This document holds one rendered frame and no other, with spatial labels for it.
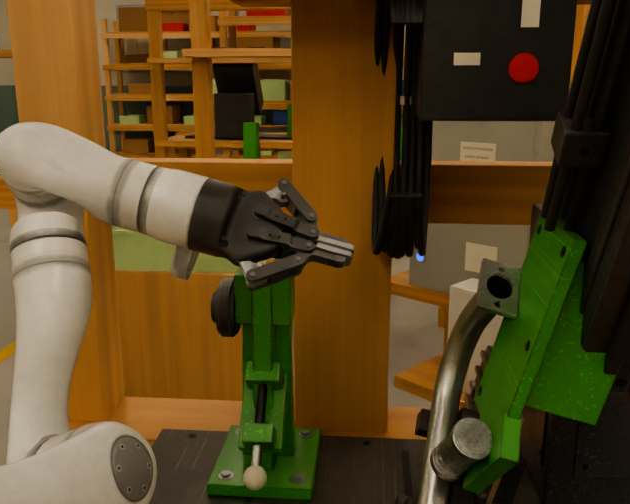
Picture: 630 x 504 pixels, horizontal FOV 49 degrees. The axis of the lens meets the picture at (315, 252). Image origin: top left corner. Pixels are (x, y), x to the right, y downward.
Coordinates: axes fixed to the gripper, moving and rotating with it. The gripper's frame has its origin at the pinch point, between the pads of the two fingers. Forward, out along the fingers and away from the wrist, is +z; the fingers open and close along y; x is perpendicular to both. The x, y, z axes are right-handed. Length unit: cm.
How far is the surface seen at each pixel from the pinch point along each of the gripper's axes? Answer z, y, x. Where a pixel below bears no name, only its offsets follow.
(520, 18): 13.1, 31.5, -7.4
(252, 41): -147, 503, 487
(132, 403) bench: -25, -7, 54
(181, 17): -319, 722, 701
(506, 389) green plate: 18.5, -9.7, -1.1
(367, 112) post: -0.8, 28.0, 10.5
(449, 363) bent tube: 15.5, -3.9, 10.2
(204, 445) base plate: -10.2, -13.7, 38.7
